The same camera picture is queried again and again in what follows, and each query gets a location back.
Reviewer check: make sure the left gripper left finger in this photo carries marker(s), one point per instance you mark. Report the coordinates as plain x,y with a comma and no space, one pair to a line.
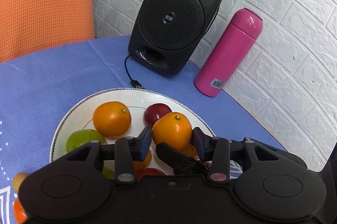
74,187

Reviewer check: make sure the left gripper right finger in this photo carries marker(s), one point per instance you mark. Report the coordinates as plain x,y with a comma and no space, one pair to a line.
274,184

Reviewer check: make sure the red-orange tangerine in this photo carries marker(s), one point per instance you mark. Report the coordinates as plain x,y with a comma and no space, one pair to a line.
19,213

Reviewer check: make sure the yellow-orange orange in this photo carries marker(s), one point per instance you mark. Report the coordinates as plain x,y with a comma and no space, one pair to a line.
173,129

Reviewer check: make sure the green apple front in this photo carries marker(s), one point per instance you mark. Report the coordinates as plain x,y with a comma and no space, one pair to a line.
108,173

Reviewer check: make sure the green apple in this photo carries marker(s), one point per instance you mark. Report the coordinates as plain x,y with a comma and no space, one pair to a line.
81,137
108,173

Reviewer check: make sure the green apple rear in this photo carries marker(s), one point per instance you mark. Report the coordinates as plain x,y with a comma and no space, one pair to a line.
81,137

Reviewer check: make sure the small tan fruit on table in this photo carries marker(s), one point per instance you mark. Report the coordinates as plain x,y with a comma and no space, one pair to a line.
18,179

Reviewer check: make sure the small orange in plate centre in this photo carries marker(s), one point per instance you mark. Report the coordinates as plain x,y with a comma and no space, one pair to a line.
140,165

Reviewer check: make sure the red-yellow apple centre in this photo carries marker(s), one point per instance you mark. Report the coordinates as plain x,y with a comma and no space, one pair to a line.
149,172

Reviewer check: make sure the orange at plate rear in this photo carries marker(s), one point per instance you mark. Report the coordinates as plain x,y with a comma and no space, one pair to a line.
112,119

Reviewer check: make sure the white round plate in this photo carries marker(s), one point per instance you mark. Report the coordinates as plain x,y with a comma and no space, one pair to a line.
137,100

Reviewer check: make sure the small red-yellow apple right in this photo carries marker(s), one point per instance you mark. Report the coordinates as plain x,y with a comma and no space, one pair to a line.
190,151

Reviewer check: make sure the blue patterned tablecloth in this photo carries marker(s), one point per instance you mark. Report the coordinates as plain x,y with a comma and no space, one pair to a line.
38,89

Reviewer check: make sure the dark red plum rear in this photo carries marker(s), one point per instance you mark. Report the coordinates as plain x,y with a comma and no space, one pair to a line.
154,112

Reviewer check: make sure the pink thermos bottle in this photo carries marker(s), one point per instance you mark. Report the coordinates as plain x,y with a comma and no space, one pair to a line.
234,44

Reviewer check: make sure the right orange chair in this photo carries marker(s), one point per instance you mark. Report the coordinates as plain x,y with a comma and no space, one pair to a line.
28,26

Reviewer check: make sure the black speaker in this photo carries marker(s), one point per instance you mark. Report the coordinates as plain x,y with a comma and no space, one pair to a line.
166,32

